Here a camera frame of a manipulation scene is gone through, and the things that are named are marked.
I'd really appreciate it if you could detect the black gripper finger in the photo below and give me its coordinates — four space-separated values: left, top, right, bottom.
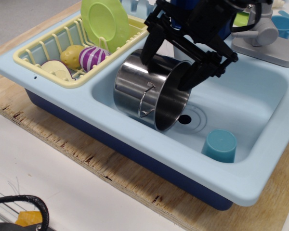
140 30 165 65
178 62 213 91

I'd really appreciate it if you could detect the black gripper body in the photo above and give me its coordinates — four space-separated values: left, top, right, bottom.
145 0 246 77

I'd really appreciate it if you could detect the stainless steel pot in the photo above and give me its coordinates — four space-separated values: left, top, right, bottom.
114 49 191 131

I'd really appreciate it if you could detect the light blue toy sink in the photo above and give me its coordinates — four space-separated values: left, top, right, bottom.
0 0 289 212

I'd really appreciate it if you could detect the green plastic plate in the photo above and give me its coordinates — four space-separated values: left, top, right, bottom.
80 0 130 53

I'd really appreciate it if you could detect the grey toy faucet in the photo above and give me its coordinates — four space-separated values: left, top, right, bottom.
231 3 289 67

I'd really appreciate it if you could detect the purple striped toy onion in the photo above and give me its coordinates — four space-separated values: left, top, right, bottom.
79 46 111 72

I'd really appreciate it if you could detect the teal plastic cup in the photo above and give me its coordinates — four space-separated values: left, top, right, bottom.
201 129 237 163

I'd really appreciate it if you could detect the blue plastic mug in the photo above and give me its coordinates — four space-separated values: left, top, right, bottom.
271 11 289 39

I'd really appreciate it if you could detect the yellow toy potato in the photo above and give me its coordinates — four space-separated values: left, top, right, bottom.
60 45 85 68

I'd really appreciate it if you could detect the yellow dish rack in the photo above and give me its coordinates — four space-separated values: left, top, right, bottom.
13 15 148 89

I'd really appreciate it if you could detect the purple toy eggplant slice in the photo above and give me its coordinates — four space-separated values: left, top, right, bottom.
41 60 75 81

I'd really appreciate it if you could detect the plywood board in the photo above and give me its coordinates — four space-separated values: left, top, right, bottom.
0 1 289 231

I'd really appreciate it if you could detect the yellow tape piece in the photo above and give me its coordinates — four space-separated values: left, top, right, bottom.
15 211 42 227

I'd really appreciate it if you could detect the black braided cable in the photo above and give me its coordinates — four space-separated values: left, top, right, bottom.
0 194 50 231

